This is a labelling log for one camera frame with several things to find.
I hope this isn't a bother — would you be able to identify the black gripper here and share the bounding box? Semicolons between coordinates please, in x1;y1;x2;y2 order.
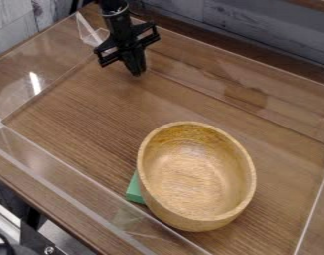
94;0;160;76

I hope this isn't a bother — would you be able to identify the brown wooden oval bowl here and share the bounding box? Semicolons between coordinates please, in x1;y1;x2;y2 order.
136;121;257;232

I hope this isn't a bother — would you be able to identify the green block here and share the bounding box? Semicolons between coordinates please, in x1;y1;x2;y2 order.
126;173;144;204

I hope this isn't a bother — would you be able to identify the clear acrylic corner bracket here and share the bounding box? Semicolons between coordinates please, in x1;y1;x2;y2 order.
75;12;108;47

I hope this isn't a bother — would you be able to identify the clear acrylic tray wall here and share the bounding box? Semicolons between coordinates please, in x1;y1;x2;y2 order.
0;15;324;255

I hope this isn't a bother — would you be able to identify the black metal bracket with bolt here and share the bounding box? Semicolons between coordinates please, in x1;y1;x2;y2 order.
19;222;67;255

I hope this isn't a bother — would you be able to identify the black cable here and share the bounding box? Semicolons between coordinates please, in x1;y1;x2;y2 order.
0;230;15;255

